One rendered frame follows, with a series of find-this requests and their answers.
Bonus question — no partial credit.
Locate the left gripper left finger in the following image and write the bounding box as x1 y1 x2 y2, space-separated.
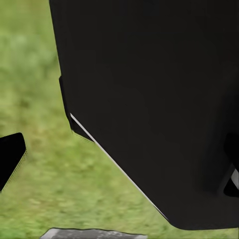
0 132 26 192

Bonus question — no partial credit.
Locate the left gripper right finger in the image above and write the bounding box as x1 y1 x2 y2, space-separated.
223 132 239 173

